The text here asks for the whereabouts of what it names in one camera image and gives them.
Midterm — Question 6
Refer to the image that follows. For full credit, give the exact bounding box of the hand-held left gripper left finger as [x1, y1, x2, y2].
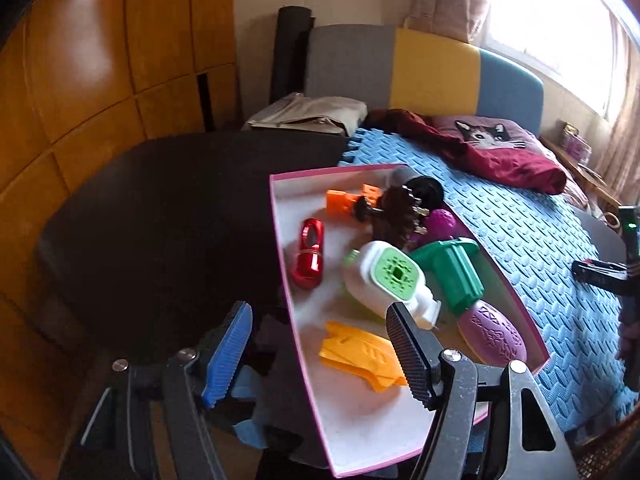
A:
[57, 301, 253, 480]

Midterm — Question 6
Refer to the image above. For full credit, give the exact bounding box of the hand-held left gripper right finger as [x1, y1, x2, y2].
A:
[385, 302, 581, 480]

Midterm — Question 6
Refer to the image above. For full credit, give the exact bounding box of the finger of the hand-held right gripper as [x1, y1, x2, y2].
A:
[571, 258, 628, 287]

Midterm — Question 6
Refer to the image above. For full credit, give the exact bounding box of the yellow plastic toy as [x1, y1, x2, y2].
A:
[319, 321, 408, 393]

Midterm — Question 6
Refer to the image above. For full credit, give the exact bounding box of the white green plug-in device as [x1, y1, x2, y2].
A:
[341, 241, 442, 331]

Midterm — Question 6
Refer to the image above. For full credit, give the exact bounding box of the purple patterned egg toy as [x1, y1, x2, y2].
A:
[456, 299, 528, 367]

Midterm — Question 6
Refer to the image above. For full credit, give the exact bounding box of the green plastic toy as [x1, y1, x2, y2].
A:
[411, 237, 486, 317]

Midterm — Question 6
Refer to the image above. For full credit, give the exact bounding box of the pink-rimmed white tray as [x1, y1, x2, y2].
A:
[269, 163, 551, 477]

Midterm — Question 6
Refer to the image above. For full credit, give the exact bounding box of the red metallic object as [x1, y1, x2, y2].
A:
[292, 218, 325, 289]

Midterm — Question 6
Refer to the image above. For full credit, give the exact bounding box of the magenta spiky ball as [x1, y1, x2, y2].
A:
[425, 208, 457, 241]

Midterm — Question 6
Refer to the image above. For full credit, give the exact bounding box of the black bottle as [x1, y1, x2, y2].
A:
[390, 167, 444, 211]

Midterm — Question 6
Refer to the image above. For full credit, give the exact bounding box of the orange plastic toy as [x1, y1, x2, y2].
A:
[326, 183, 383, 216]

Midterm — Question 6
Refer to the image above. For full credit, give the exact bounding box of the grey round seat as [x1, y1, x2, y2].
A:
[570, 207, 628, 266]

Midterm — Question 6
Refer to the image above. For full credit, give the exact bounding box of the blue foam mat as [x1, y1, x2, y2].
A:
[230, 127, 640, 448]

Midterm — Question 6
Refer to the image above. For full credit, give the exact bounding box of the pink patterned blanket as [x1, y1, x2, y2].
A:
[537, 140, 591, 211]

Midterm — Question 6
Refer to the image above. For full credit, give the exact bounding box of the wooden side table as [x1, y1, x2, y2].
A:
[540, 132, 626, 221]

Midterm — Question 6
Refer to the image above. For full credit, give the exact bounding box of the pink toy box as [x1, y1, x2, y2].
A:
[560, 121, 593, 157]

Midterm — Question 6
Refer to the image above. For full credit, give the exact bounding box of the dark red cloth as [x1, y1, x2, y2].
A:
[367, 108, 568, 196]

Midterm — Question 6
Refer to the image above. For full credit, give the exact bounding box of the pink patterned curtain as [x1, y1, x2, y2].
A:
[405, 0, 493, 46]
[595, 25, 640, 191]

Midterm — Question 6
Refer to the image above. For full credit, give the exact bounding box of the wicker basket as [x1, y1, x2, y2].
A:
[570, 412, 640, 480]

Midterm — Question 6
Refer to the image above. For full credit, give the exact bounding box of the pink cat pillow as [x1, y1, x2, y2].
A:
[432, 115, 541, 153]

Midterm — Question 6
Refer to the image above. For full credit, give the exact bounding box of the beige cloth bag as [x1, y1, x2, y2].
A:
[242, 92, 368, 137]

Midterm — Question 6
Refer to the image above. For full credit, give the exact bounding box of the window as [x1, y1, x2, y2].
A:
[480, 0, 626, 121]

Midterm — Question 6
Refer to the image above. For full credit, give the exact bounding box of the grey yellow blue headboard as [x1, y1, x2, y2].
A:
[305, 24, 545, 133]

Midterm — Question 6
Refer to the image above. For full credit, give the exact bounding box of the rolled black mat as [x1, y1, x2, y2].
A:
[270, 6, 316, 106]

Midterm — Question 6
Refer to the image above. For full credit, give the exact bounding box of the wooden wardrobe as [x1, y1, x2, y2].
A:
[0, 0, 241, 480]

